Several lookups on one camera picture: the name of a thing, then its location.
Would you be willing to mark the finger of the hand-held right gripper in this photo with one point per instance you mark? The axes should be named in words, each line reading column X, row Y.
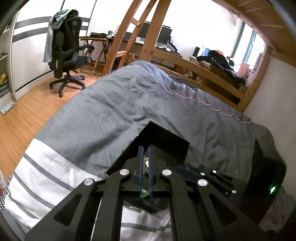
column 186, row 172

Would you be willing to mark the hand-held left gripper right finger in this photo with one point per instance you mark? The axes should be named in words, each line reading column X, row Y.
column 149, row 171

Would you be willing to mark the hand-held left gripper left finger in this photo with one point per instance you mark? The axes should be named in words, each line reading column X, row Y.
column 140, row 171

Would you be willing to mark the black jewelry box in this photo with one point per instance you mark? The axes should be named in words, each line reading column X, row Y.
column 161, row 139

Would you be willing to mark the grey striped duvet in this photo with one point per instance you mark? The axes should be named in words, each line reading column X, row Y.
column 115, row 111

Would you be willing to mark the checked bed sheet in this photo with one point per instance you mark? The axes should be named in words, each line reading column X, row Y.
column 182, row 81

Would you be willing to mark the pile of black clothes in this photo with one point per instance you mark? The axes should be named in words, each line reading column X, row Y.
column 217, row 58

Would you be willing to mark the wooden ladder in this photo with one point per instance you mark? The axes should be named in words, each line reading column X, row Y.
column 115, row 46

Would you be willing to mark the wooden folding table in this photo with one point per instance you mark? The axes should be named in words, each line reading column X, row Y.
column 101, row 46

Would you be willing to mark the black office chair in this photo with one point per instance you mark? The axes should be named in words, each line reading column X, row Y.
column 67, row 55

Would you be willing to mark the black computer monitor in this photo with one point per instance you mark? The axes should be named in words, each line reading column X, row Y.
column 165, row 34
column 143, row 31

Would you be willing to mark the white grey striped wardrobe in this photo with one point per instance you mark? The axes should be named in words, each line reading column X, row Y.
column 30, row 58

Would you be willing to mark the white bookshelf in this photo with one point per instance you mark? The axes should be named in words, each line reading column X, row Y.
column 4, row 88

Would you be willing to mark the light blue garment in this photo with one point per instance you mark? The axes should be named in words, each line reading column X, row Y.
column 52, row 34

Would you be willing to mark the wooden bunk bed frame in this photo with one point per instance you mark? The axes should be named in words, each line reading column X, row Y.
column 208, row 76

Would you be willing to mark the window with dark frame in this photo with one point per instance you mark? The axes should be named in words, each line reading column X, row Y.
column 249, row 46

